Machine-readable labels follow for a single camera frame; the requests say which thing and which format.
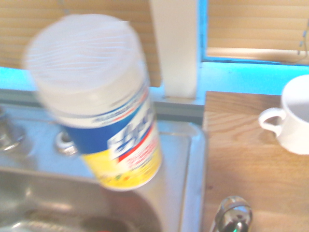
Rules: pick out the wide beige window blind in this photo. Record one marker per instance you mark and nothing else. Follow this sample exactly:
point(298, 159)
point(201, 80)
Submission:
point(24, 29)

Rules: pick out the white ceramic mug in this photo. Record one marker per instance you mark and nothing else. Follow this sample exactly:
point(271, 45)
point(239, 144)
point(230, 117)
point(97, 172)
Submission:
point(297, 116)

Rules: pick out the disinfecting wipes canister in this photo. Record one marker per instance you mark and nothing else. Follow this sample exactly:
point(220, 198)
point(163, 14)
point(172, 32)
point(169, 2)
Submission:
point(96, 96)

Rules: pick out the stainless steel double sink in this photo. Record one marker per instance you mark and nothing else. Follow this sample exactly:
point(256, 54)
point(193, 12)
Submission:
point(173, 169)

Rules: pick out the chrome sink sprayer holder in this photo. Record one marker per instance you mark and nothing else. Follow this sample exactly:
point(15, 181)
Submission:
point(65, 145)

